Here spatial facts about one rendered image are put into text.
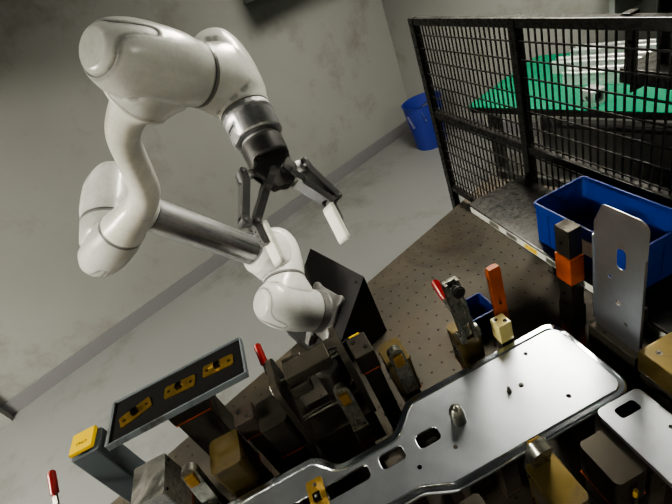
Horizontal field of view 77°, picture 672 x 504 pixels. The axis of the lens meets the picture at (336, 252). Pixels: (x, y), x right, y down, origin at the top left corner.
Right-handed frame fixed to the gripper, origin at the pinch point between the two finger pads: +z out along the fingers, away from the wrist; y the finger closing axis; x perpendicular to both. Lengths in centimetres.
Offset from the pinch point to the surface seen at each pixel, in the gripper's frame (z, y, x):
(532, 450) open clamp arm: 46, -19, 4
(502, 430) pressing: 47, -28, -8
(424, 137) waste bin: -109, -308, -182
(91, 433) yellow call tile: 10, 34, -73
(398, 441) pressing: 42, -15, -25
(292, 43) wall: -222, -208, -185
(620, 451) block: 57, -36, 7
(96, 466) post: 18, 35, -76
